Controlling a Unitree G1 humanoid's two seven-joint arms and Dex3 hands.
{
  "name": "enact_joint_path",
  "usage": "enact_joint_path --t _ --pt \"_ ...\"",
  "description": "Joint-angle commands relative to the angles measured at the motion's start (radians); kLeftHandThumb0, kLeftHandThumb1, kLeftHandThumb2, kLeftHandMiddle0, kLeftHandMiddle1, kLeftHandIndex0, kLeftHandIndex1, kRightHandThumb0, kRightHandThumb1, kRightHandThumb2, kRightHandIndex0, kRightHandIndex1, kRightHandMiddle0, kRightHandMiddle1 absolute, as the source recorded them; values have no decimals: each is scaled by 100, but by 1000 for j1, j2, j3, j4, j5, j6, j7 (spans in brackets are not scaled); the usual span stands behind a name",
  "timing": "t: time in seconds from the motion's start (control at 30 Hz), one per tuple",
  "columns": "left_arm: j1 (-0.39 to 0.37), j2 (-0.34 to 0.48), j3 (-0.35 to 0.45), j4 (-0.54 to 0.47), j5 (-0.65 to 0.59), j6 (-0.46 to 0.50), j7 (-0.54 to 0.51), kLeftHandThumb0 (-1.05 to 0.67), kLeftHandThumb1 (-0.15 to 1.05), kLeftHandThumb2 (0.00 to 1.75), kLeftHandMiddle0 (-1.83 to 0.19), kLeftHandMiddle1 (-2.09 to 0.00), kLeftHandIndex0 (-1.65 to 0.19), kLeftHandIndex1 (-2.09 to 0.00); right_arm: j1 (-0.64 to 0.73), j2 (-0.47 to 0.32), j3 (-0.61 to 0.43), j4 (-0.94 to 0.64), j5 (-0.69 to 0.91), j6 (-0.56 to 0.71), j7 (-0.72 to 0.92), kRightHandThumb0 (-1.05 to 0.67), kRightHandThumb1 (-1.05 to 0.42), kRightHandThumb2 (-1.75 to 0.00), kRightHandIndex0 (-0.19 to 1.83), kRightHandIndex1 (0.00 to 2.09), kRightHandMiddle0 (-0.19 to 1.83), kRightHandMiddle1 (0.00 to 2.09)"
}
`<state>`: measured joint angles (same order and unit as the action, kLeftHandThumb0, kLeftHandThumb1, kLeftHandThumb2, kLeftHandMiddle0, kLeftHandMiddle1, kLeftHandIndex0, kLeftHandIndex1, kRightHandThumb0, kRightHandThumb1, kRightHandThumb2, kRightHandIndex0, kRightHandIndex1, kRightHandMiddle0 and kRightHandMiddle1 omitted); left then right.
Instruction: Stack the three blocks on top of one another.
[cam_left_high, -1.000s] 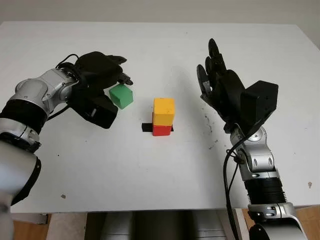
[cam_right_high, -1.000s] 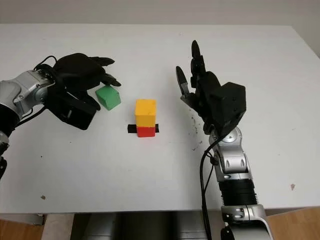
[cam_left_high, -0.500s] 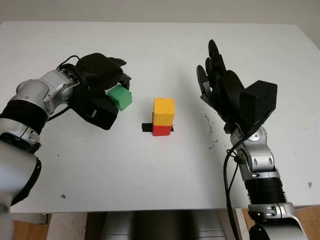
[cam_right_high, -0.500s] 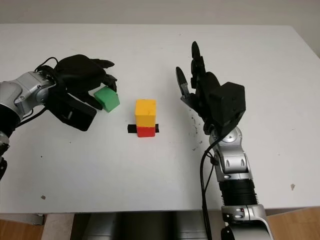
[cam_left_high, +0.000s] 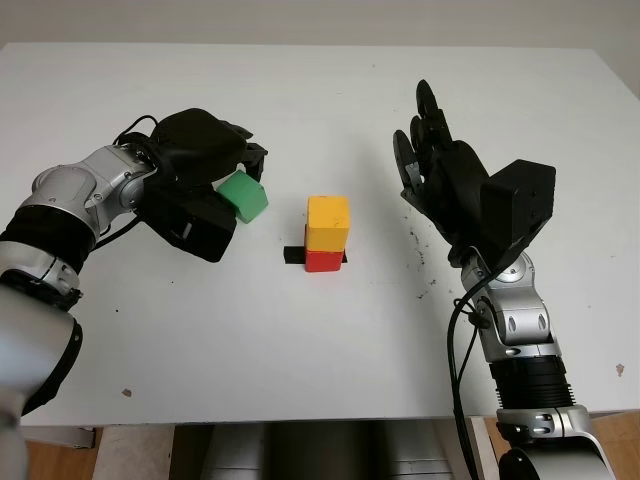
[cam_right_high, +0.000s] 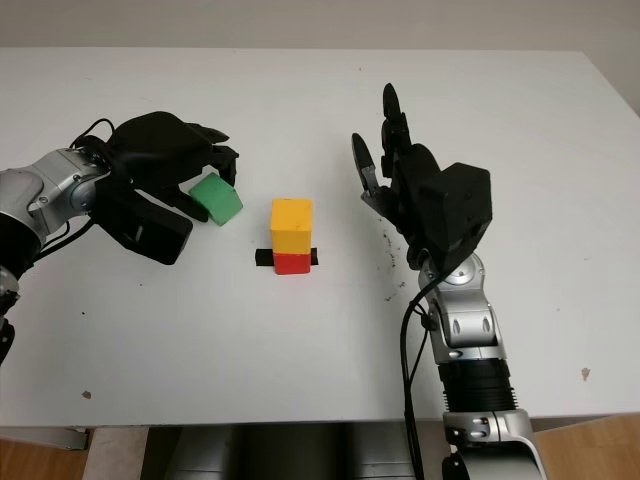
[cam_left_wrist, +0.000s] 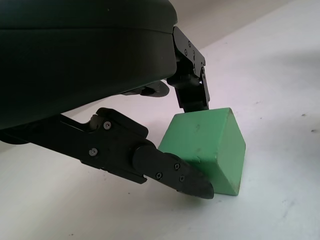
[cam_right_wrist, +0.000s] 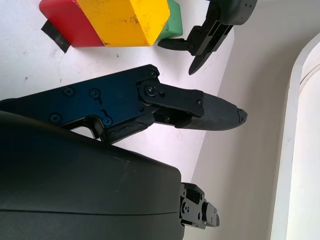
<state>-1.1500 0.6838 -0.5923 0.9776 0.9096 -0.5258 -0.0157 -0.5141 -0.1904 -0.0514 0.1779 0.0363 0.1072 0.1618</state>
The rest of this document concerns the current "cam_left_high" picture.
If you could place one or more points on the grey robot torso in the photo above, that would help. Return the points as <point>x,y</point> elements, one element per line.
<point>325,450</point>

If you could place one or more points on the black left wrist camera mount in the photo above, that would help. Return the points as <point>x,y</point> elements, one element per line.
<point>195,230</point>

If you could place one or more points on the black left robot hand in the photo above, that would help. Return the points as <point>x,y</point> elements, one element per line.
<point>200,145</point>

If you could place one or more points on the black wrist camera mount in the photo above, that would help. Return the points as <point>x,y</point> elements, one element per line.
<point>195,230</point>
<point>520,200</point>

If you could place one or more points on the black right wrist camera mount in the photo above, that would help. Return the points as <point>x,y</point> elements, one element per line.
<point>520,200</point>

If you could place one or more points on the yellow wooden block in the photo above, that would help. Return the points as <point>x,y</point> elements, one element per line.
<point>327,225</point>

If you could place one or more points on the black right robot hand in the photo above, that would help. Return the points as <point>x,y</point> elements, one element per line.
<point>455,190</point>

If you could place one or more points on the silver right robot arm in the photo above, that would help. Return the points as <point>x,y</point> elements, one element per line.
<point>520,320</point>

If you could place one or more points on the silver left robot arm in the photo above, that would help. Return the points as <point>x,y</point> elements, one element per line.
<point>75,190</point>

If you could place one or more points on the black tape strip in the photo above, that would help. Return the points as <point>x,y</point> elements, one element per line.
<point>294,255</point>

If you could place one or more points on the green wooden block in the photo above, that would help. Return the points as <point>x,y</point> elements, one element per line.
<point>247,197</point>

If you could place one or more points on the red wooden block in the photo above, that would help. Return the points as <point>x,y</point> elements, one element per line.
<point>322,262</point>

